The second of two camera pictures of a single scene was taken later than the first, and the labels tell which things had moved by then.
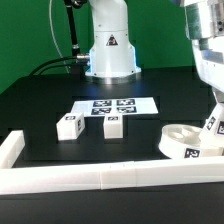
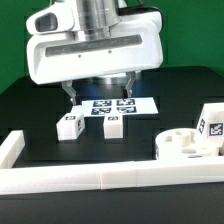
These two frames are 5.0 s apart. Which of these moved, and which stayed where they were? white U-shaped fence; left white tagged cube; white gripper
Moved: white gripper
Stayed: white U-shaped fence; left white tagged cube
